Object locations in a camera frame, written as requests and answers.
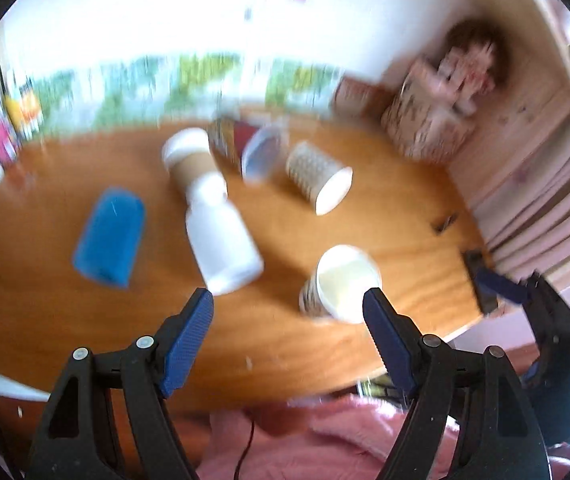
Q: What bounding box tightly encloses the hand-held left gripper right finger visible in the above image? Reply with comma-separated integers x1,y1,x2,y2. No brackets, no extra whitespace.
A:
362,287,552,480

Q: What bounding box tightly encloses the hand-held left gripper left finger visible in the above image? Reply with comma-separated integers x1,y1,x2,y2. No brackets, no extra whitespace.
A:
26,287,215,480

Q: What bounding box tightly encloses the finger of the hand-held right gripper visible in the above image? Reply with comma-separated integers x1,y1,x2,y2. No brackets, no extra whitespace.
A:
474,265,570,343

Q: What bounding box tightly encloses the white patterned paper cup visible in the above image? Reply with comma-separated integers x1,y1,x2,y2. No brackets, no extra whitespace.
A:
299,245,383,325

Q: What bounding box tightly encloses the blue plastic cup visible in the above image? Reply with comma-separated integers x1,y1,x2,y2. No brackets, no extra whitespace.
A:
72,187,146,289

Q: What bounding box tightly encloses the beige dotted paper cup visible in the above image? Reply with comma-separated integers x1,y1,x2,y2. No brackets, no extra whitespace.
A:
285,141,354,217

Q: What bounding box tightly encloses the white cup with brown sleeve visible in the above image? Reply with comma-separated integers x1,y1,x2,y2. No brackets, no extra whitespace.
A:
161,127,215,198

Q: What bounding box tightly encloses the clear plastic cup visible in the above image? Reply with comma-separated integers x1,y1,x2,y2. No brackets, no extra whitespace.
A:
240,119,290,187

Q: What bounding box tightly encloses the dark red cup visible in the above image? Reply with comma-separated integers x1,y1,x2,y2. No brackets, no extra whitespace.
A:
207,116,261,167

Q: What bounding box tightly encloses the black rectangular object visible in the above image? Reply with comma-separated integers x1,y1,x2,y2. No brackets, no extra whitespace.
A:
461,248,502,317

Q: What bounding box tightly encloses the small black clip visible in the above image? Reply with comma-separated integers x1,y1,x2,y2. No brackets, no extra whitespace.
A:
431,213,460,233

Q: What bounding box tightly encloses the pink striped cloth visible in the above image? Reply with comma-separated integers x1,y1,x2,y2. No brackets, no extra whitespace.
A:
465,120,570,288

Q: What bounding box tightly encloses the white plastic bottle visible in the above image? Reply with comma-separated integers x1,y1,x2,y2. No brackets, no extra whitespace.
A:
185,170,265,297

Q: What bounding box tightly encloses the pink blanket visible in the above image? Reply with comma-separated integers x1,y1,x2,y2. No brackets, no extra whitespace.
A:
185,394,570,480

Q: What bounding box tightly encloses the brown-haired doll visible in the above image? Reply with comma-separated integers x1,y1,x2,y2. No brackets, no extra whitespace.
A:
437,19,508,116

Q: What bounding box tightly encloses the brown patterned box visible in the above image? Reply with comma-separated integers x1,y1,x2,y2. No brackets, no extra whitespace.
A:
332,76,391,120

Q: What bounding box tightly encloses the black cable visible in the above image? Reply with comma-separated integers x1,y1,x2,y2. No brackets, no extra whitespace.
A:
232,417,257,480

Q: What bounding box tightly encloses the green printed wall border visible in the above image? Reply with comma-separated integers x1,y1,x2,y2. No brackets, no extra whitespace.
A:
34,51,348,128

